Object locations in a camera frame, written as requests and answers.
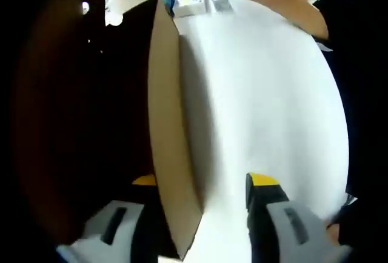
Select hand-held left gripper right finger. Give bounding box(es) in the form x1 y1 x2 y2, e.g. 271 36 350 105
244 171 350 263

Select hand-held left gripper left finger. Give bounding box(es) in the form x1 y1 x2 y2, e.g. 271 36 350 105
55 173 179 263

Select brown cardboard shoe box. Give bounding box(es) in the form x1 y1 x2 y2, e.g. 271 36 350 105
12 0 219 261

